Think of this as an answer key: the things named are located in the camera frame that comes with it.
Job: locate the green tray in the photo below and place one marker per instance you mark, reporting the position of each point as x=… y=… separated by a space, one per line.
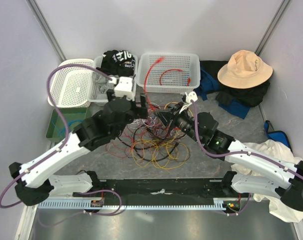
x=56 y=131

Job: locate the left white oval basket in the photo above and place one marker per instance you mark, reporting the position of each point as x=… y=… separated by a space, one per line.
x=69 y=87

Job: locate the right white basket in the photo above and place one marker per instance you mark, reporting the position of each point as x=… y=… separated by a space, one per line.
x=175 y=73

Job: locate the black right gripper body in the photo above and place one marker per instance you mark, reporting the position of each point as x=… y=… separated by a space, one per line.
x=181 y=119

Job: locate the beige bucket hat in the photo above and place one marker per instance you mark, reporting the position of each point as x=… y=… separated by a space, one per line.
x=244 y=70

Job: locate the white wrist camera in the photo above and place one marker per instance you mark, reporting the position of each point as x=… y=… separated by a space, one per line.
x=189 y=99
x=123 y=87

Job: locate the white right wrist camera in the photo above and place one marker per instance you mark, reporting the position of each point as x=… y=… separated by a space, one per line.
x=189 y=99

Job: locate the black printed shirt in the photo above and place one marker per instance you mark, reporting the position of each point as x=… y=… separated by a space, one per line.
x=117 y=63

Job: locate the white cloth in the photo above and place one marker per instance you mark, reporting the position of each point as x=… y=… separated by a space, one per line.
x=279 y=151

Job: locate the blue bag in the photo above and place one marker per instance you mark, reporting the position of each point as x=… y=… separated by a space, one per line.
x=276 y=135

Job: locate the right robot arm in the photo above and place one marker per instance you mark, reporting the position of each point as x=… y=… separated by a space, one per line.
x=277 y=178

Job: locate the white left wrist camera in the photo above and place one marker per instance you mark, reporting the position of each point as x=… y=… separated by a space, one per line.
x=123 y=87

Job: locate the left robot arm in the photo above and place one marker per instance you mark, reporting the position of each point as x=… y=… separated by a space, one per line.
x=36 y=180

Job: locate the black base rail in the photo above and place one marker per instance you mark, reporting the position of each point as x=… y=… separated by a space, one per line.
x=169 y=191

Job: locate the blue garment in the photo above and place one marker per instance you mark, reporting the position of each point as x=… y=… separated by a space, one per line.
x=235 y=107

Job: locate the middle white basket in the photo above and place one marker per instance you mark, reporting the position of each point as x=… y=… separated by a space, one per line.
x=94 y=94

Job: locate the black garment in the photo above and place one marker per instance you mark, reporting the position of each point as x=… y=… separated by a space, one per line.
x=249 y=97

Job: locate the grey garment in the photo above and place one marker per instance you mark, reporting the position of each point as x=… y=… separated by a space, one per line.
x=101 y=82

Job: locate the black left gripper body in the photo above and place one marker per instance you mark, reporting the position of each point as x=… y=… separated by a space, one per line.
x=138 y=112

